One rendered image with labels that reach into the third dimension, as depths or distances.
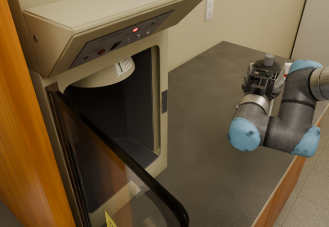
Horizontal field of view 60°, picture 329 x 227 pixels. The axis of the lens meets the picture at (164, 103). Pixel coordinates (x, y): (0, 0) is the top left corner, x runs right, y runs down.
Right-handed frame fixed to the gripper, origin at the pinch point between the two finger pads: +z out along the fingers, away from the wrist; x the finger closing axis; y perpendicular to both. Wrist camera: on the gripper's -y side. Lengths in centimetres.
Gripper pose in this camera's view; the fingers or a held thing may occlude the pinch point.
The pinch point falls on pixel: (265, 75)
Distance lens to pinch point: 98.5
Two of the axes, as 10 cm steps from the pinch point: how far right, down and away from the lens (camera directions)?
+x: -9.1, -2.4, 3.5
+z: 4.2, -5.5, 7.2
